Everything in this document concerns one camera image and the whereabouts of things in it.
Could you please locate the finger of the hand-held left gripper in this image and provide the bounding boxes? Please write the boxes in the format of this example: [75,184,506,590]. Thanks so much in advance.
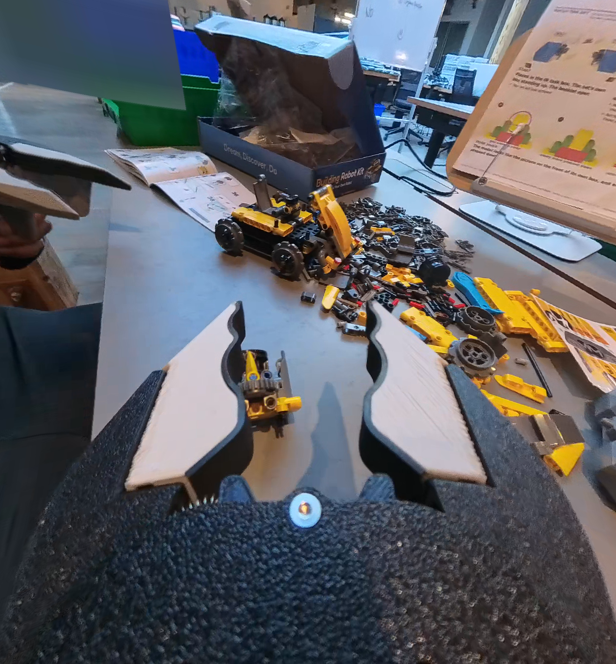
[0,158,92,220]
[0,129,132,192]

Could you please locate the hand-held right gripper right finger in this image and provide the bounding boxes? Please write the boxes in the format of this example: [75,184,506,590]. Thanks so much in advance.
[361,301,490,507]

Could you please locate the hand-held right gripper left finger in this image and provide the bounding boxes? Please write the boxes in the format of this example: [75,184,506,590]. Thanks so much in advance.
[125,301,255,502]

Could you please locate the small yellow brick wheel assembly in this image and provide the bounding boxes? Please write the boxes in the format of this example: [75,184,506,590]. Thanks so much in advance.
[239,350,302,436]

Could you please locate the wooden task instruction board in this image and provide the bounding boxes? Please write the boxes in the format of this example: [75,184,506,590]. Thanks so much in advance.
[447,0,616,240]

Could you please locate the person's left hand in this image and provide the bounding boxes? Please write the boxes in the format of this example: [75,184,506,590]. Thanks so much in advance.
[0,200,53,262]

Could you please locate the grey toothed toy wheel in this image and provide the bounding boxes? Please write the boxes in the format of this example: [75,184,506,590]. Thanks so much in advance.
[456,306,498,338]
[450,337,498,379]

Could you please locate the green plastic bin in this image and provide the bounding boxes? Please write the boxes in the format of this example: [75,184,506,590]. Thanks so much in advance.
[103,75,220,147]

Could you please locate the pile of loose building bricks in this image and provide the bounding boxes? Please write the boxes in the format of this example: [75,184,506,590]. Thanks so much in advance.
[300,197,586,475]

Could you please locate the white instruction booklet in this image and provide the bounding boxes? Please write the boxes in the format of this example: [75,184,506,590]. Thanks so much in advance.
[105,148,259,231]

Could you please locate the blue brick separator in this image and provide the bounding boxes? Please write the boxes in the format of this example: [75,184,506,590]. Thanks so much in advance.
[452,272,503,315]

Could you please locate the grey yellow panel sub-assembly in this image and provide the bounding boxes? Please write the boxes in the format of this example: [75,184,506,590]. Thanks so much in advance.
[531,412,586,475]

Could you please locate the black toy tyre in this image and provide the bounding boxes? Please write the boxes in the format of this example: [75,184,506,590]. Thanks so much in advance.
[419,254,451,286]

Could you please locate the person's grey trousers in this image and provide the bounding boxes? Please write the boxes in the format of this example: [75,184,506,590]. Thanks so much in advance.
[0,303,103,664]

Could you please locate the blue plastic bin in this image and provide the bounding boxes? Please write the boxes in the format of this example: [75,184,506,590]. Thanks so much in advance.
[173,28,220,84]

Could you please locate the yellow black printed leaflet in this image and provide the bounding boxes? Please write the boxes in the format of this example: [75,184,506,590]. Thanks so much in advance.
[533,296,616,393]

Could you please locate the yellow black brick vehicle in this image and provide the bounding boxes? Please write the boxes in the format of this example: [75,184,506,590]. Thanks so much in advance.
[214,174,363,281]

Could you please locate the white stand base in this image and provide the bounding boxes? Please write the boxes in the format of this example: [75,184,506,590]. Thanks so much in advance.
[459,200,603,261]

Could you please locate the dark blue kit box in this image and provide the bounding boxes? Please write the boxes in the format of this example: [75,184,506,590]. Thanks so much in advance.
[194,15,386,199]

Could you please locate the whiteboard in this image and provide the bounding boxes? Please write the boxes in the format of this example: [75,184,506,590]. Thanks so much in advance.
[350,0,446,72]

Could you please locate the black cable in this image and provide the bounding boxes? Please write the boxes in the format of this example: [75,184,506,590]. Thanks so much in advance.
[386,156,456,197]

